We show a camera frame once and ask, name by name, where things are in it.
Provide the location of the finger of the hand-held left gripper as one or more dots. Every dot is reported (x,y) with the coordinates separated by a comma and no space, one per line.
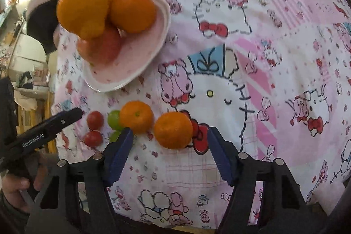
(65,118)

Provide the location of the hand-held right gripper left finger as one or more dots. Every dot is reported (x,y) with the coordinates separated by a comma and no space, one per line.
(120,154)

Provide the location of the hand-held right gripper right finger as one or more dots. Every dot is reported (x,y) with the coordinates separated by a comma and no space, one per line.
(220,154)

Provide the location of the small mandarin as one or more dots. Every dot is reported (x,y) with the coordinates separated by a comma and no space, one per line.
(173,129)
(136,116)

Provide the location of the red yellow apple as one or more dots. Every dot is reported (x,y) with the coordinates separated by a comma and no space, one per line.
(101,44)

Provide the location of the pink strawberry print plate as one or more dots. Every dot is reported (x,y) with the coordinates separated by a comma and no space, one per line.
(142,53)

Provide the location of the person's left hand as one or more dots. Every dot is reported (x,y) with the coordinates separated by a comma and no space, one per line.
(16,190)

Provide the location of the small green fruit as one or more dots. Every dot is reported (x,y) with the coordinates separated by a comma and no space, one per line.
(114,135)
(113,118)

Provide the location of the red cherry tomato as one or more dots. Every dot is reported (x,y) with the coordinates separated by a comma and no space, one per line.
(93,138)
(95,120)

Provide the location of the pink and black cloth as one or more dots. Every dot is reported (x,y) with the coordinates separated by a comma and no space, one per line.
(41,23)

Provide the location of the pink cartoon printed blanket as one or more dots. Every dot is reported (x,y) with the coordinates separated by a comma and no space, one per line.
(274,31)

